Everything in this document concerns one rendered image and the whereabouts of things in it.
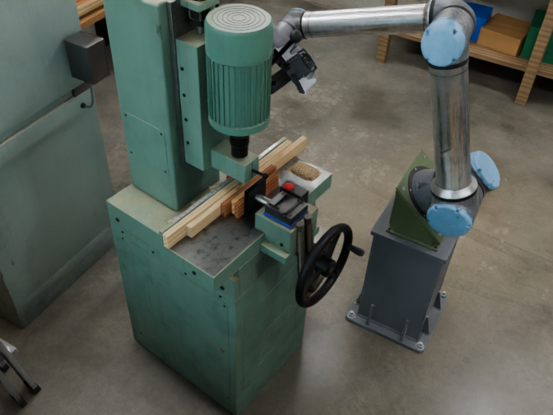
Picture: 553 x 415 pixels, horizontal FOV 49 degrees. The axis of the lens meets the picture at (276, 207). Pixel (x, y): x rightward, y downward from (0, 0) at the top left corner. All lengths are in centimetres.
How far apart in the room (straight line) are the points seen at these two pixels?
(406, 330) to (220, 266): 120
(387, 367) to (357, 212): 96
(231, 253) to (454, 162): 75
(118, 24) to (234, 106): 41
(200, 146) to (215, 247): 30
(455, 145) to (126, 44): 101
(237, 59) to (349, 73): 292
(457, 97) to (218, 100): 69
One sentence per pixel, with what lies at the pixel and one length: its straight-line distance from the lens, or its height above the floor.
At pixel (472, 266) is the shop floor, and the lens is 315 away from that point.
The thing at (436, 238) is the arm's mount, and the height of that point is 62.
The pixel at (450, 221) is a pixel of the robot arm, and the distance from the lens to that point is 206.
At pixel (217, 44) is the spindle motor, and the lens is 156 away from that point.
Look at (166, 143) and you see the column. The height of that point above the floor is 108.
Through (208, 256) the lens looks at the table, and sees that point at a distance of 176.
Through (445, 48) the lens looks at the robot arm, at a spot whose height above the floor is 141.
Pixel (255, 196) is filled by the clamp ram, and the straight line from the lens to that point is 186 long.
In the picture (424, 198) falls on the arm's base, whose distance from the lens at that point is 228.
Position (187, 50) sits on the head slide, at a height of 140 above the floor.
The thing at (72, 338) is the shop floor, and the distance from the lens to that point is 279.
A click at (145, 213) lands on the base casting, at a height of 80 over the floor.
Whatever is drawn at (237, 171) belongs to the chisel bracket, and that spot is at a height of 104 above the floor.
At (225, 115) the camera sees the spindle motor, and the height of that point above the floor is 126.
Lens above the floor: 219
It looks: 43 degrees down
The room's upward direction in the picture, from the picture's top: 3 degrees clockwise
